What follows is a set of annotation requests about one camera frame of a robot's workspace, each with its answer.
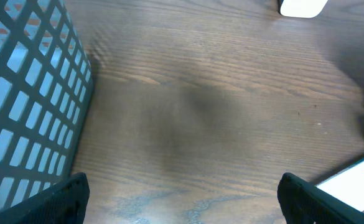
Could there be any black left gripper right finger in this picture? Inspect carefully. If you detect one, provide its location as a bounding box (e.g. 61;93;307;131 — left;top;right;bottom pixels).
277;172;364;224

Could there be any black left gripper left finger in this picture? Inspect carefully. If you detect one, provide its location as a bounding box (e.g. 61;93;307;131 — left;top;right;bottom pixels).
0;172;90;224

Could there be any white green Panadol box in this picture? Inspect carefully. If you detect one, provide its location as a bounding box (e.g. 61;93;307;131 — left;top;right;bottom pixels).
316;161;364;212

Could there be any white barcode scanner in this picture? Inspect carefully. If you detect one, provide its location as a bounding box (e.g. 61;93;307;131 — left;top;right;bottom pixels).
279;0;328;19

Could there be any grey plastic mesh basket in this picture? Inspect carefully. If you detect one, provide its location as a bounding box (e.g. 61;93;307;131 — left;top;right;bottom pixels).
0;0;93;212

